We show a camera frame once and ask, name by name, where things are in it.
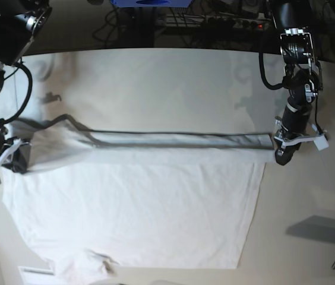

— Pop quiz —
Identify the white T-shirt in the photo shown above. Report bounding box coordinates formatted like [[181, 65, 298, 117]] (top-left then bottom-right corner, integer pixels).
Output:
[[1, 119, 274, 284]]

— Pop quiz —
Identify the black power strip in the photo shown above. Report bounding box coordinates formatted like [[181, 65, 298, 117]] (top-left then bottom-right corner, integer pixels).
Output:
[[162, 14, 271, 31]]

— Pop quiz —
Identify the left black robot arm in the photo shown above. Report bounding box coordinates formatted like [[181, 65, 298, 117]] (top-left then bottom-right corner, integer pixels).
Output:
[[258, 1, 324, 166]]

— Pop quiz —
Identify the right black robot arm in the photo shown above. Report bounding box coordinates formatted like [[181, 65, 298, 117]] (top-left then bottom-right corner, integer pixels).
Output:
[[0, 1, 52, 172]]

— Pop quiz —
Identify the blue box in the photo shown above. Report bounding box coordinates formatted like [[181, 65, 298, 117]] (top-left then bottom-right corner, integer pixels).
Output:
[[111, 0, 192, 8]]

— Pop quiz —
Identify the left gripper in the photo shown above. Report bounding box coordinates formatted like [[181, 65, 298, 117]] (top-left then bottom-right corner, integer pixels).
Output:
[[274, 102, 312, 165]]

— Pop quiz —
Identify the white paper sheet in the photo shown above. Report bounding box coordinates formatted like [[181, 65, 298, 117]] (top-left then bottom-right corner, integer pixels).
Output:
[[18, 266, 58, 285]]

